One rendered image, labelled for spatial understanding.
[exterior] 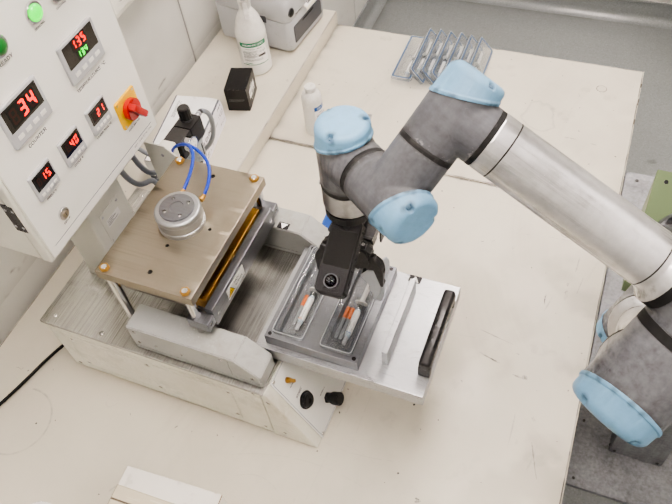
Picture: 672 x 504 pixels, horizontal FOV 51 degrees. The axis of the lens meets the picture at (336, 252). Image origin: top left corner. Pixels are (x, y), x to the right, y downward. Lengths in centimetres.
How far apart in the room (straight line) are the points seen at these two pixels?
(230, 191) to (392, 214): 47
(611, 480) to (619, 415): 125
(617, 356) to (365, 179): 38
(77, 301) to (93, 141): 36
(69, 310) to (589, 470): 145
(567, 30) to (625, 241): 266
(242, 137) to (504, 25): 193
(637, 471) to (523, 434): 87
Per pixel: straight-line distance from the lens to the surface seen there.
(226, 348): 118
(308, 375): 130
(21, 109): 106
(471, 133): 82
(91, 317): 138
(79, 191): 119
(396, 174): 83
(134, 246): 121
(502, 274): 154
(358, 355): 114
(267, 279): 133
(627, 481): 218
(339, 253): 100
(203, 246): 117
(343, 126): 89
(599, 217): 86
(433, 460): 133
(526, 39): 340
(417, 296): 123
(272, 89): 192
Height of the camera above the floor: 199
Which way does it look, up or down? 52 degrees down
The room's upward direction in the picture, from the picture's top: 8 degrees counter-clockwise
